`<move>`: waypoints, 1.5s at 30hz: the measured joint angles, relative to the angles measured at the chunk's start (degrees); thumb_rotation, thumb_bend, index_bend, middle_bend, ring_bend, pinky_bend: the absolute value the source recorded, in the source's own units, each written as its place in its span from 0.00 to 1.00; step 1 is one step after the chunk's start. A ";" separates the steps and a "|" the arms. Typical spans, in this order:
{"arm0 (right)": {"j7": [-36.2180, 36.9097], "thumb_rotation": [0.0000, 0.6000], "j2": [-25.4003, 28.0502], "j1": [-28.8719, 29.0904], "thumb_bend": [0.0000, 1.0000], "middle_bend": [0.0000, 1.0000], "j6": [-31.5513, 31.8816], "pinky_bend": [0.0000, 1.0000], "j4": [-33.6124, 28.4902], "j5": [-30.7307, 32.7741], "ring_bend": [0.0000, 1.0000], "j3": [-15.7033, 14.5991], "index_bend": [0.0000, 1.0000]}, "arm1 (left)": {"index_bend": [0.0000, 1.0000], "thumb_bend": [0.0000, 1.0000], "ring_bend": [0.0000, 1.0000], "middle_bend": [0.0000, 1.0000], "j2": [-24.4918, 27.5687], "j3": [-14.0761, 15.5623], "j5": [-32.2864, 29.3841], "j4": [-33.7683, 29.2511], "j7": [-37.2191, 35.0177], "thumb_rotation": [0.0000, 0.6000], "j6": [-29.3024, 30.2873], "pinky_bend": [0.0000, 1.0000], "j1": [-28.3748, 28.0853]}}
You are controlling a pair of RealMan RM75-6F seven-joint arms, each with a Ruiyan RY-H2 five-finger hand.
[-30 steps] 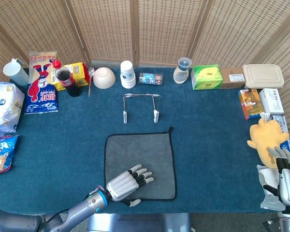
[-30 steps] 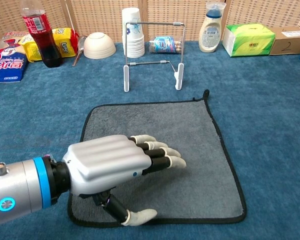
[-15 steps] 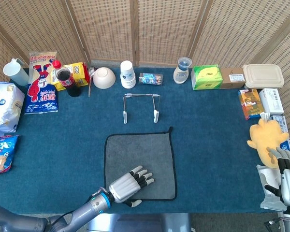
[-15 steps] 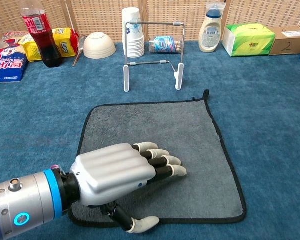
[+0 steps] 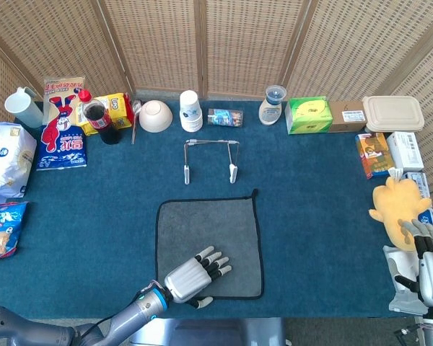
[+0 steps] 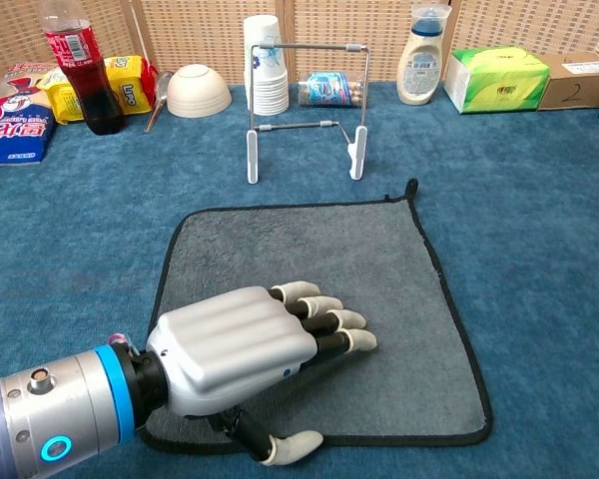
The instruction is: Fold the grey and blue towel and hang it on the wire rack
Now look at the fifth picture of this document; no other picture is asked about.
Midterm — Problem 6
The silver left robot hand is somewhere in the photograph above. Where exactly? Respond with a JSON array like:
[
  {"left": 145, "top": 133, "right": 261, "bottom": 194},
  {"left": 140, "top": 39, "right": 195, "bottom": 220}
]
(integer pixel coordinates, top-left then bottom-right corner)
[{"left": 163, "top": 245, "right": 233, "bottom": 310}]

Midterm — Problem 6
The grey and blue cloth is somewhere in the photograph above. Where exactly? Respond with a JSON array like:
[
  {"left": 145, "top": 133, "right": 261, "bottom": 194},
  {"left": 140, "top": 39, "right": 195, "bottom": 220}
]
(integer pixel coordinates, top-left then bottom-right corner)
[{"left": 154, "top": 188, "right": 265, "bottom": 301}]

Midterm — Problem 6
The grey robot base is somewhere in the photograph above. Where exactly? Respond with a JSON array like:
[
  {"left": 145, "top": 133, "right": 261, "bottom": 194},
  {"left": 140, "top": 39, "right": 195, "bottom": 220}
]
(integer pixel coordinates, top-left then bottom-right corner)
[{"left": 129, "top": 316, "right": 287, "bottom": 346}]

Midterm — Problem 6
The metal rack with white feet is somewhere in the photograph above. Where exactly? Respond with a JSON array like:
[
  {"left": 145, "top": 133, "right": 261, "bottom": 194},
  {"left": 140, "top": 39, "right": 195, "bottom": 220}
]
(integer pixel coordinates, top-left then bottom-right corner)
[{"left": 183, "top": 138, "right": 240, "bottom": 186}]

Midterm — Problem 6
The white plastic package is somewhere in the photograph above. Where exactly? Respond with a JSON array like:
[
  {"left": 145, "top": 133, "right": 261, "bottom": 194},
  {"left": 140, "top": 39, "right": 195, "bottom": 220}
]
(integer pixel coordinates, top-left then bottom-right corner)
[{"left": 382, "top": 244, "right": 430, "bottom": 316}]

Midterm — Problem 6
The yellow plush toy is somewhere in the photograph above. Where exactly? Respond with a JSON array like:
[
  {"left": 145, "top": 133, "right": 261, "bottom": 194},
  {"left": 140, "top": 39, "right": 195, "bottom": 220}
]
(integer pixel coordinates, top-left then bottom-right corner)
[{"left": 368, "top": 176, "right": 433, "bottom": 252}]

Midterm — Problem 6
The blue white toothpaste box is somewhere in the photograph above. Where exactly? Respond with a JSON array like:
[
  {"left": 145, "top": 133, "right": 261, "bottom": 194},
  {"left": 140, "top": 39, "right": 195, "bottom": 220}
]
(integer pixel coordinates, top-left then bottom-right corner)
[{"left": 400, "top": 171, "right": 433, "bottom": 231}]

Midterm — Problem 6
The white carton with label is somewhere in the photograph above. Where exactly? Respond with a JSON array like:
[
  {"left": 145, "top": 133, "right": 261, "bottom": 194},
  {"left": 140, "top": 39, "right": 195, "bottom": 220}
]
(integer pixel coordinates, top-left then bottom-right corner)
[{"left": 385, "top": 130, "right": 425, "bottom": 173}]

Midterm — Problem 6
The orange and blue small box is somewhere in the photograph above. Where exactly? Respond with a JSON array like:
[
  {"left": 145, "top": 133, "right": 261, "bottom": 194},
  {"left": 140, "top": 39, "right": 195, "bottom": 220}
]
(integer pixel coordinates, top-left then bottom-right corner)
[{"left": 354, "top": 132, "right": 396, "bottom": 180}]

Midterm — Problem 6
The blue carpet table cover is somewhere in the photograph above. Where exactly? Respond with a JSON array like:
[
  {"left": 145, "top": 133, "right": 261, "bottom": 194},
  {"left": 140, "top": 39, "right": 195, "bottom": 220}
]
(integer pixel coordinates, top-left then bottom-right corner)
[{"left": 0, "top": 99, "right": 433, "bottom": 320}]

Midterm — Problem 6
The beige lidded food container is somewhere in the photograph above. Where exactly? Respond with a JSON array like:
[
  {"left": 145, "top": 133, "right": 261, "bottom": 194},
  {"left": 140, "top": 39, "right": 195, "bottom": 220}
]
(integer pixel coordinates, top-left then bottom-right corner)
[{"left": 362, "top": 94, "right": 426, "bottom": 133}]

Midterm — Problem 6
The small blue packet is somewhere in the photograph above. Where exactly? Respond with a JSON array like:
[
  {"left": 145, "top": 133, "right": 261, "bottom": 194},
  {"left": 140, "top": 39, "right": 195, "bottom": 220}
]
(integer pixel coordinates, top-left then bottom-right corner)
[{"left": 206, "top": 107, "right": 245, "bottom": 128}]

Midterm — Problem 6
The cream upturned bowl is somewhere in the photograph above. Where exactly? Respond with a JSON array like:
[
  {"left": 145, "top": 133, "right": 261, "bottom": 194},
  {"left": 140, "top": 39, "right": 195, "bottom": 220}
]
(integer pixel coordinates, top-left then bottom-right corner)
[{"left": 139, "top": 99, "right": 174, "bottom": 133}]

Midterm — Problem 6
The stack of white paper cups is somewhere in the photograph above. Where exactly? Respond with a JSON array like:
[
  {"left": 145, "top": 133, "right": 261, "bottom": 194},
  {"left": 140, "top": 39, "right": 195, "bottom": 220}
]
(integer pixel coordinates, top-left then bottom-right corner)
[{"left": 179, "top": 89, "right": 204, "bottom": 133}]

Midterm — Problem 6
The brown cardboard box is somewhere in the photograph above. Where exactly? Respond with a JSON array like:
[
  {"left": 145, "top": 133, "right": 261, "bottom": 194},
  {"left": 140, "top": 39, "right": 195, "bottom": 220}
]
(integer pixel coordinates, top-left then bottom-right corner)
[{"left": 327, "top": 100, "right": 368, "bottom": 134}]

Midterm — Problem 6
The cola bottle with red label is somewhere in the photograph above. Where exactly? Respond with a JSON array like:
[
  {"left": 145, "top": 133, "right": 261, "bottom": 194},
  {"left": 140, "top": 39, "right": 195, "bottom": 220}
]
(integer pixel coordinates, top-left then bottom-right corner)
[{"left": 77, "top": 88, "right": 123, "bottom": 146}]

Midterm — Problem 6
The metal spoon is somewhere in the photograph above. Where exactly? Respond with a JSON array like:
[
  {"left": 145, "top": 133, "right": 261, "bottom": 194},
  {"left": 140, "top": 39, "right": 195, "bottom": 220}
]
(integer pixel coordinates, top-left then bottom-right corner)
[{"left": 130, "top": 99, "right": 143, "bottom": 145}]

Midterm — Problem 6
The red white blue snack bag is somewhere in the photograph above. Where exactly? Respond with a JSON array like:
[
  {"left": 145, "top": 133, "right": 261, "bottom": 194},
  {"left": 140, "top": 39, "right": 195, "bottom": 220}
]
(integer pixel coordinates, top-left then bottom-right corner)
[{"left": 35, "top": 76, "right": 88, "bottom": 172}]

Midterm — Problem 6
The yellow Lipo snack bag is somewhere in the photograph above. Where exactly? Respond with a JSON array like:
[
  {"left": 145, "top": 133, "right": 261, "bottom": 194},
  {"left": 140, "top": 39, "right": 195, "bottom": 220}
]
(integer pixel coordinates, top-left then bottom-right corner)
[{"left": 74, "top": 92, "right": 135, "bottom": 136}]

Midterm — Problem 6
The white lotion jar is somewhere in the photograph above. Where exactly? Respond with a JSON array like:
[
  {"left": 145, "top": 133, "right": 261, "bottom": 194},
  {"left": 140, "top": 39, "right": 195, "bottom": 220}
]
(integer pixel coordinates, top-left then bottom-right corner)
[{"left": 258, "top": 84, "right": 287, "bottom": 127}]

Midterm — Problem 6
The blue snack chips bag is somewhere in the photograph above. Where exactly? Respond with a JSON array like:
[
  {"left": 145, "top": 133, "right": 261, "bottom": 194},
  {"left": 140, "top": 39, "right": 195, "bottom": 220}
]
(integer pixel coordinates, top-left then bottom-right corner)
[{"left": 0, "top": 200, "right": 30, "bottom": 263}]

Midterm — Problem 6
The green tissue box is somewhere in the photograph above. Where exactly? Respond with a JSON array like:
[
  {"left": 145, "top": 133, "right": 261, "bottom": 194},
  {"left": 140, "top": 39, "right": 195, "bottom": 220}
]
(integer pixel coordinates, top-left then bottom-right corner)
[{"left": 284, "top": 95, "right": 333, "bottom": 136}]

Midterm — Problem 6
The white flour bag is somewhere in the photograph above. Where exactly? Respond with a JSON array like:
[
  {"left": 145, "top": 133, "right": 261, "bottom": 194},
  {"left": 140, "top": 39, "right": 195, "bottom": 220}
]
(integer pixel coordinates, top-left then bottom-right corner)
[{"left": 0, "top": 122, "right": 38, "bottom": 203}]

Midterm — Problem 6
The woven bamboo folding screen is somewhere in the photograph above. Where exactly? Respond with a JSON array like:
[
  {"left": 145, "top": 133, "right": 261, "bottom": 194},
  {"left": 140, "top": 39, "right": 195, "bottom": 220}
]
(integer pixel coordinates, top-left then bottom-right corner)
[{"left": 0, "top": 0, "right": 433, "bottom": 195}]

